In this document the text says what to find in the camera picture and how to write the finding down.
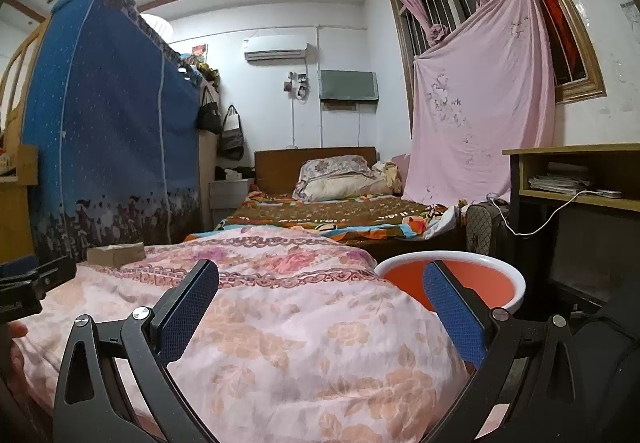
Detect stack of papers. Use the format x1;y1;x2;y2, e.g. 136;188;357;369
527;163;594;194

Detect pink hanging sheet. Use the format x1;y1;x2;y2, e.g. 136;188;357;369
402;0;559;212

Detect black chair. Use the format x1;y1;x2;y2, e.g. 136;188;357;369
565;283;640;443

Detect wooden desk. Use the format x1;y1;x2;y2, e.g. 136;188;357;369
502;143;640;314

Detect brown patterned blanket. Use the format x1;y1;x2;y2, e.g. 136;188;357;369
185;193;469;247

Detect white nightstand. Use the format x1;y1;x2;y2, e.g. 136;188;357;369
209;178;256;224

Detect white air conditioner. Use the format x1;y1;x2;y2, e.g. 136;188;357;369
243;34;309;63

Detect wall socket with plugs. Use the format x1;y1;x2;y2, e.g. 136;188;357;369
282;70;309;100

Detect white cable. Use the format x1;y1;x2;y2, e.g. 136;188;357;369
487;188;624;237

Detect red cloth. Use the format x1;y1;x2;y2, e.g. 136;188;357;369
527;0;586;79

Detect black handbag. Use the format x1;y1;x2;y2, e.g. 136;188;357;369
197;86;224;135

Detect blue fabric wardrobe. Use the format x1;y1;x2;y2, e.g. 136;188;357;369
22;0;206;264

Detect pink floral quilt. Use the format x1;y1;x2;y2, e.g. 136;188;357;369
10;225;474;443

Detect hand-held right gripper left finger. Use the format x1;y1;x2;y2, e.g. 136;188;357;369
52;259;220;443

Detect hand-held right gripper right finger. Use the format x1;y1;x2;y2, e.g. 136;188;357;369
422;259;589;443

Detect yellow bundled clothes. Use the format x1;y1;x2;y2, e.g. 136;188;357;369
372;160;404;197

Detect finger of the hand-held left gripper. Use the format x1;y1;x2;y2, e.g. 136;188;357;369
0;257;39;280
0;255;79;296

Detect person's left hand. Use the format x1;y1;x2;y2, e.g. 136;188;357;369
0;320;29;376

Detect checkered bag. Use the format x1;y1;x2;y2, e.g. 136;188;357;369
465;200;511;252

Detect green covered wall unit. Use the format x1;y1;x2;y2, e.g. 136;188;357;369
318;70;380;103

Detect brown cardboard box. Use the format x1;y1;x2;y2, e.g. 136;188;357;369
86;243;146;268

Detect white round lamp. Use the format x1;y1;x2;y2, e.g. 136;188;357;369
140;13;174;44

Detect wooden bunk frame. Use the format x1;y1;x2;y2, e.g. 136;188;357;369
0;23;51;274

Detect cream pillow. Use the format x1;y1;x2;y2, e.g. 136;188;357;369
302;176;394;203

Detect orange plastic bucket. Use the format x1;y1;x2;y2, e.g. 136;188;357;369
374;250;527;324

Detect floral pillow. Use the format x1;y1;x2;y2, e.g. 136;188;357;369
295;156;374;197

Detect grey tote bag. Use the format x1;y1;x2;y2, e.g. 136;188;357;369
220;104;246;160

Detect wooden bed headboard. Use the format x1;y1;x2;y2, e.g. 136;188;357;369
254;146;377;197

